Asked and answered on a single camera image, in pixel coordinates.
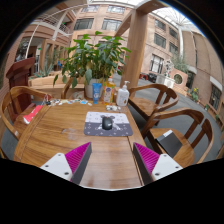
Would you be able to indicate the red flat packet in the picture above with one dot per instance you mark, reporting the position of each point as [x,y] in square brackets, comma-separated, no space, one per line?
[32,114]

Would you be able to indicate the small white packet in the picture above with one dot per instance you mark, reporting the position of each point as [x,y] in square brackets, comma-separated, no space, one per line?
[113,108]

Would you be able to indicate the green plant in white pot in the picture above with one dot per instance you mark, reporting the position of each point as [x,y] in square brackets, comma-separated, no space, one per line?
[93,56]

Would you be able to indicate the blue tube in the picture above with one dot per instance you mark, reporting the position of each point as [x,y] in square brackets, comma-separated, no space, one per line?
[96,93]

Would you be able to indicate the small blue sticker card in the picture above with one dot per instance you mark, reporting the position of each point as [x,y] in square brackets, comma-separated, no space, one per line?
[83,102]

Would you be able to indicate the small dark key fob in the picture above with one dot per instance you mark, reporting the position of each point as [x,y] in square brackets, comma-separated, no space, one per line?
[48,101]

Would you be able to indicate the white pump bottle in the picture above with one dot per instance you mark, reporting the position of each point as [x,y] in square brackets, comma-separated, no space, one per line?
[122,96]

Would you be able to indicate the yellow dish soap bottle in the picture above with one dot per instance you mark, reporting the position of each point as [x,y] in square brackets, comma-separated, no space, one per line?
[108,93]

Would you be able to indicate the grey bear-print mouse pad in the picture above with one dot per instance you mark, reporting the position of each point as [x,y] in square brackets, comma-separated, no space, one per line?
[93,128]

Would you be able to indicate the dark red-brown wooden chair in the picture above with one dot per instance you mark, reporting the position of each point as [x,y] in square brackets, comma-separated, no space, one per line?
[20,75]

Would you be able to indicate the black computer mouse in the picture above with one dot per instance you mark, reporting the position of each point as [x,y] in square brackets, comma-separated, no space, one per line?
[107,123]

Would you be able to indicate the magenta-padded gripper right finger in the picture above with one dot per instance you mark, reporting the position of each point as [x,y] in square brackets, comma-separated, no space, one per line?
[165,166]

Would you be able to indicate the light wooden armchair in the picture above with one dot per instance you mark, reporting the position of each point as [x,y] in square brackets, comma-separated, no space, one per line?
[66,88]
[13,93]
[190,116]
[146,105]

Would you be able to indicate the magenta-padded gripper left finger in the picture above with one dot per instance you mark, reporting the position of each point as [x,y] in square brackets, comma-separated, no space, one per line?
[57,165]

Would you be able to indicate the black notebook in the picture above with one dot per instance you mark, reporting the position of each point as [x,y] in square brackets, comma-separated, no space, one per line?
[170,143]

